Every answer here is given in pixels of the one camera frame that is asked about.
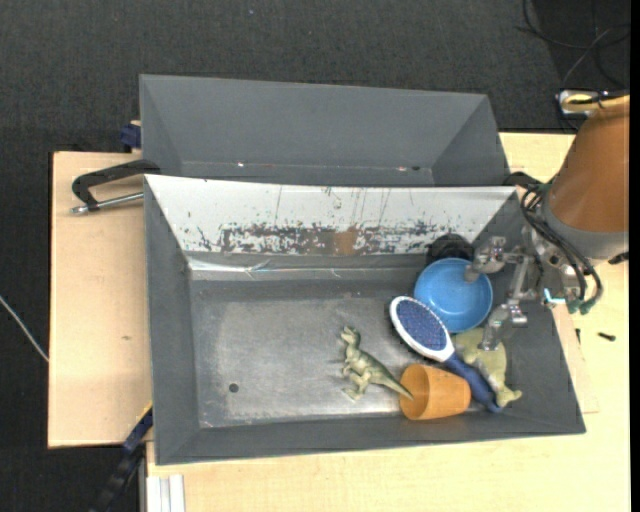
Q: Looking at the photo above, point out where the blue bowl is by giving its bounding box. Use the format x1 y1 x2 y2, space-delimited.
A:
413 257 495 335

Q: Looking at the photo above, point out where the orange cup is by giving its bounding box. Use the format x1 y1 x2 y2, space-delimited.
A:
398 362 473 422

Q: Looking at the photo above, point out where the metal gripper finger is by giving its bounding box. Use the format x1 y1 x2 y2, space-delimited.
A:
477 298 529 351
464 237 508 283

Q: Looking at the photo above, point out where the green toy dinosaur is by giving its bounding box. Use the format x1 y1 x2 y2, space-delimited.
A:
339 325 416 403

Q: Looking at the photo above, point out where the grey metal bin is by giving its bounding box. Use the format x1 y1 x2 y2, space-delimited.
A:
138 73 587 466

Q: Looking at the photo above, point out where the yellow-green toy animal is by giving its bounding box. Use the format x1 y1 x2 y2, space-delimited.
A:
453 327 524 409

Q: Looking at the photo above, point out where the white and blue hairbrush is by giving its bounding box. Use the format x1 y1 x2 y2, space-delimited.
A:
388 295 503 414

